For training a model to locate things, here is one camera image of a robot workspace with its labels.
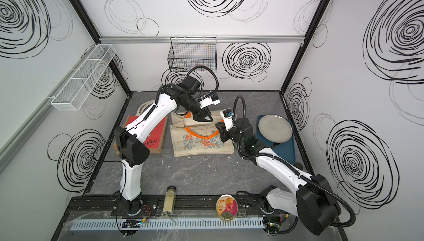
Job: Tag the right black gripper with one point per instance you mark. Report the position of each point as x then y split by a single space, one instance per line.
223 132

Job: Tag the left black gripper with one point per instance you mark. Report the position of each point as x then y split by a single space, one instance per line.
203 114

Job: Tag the cream floral canvas tote bag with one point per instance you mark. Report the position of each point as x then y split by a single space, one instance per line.
191 138

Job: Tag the red Christmas jute bag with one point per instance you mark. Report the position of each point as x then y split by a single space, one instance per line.
154 141

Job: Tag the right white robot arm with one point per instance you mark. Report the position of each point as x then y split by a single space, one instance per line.
309 197

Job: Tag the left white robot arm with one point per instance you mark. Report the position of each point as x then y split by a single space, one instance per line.
130 139

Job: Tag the grey striped ceramic plate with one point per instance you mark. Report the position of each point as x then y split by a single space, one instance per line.
275 128

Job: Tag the teal plastic tray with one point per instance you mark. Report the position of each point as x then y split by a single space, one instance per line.
285 150

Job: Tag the round candy tin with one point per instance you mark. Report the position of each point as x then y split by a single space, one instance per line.
227 207

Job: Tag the gold bottle with black cap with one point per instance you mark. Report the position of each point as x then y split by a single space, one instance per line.
169 201

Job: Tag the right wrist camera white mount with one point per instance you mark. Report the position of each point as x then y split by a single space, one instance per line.
228 118

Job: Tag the black wire wall basket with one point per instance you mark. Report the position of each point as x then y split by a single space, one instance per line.
188 52

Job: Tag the white wire wall shelf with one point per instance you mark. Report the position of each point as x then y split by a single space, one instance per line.
92 77

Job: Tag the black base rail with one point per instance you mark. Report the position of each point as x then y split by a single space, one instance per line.
154 205

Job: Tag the white slotted cable duct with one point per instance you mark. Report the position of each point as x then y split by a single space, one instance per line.
167 224

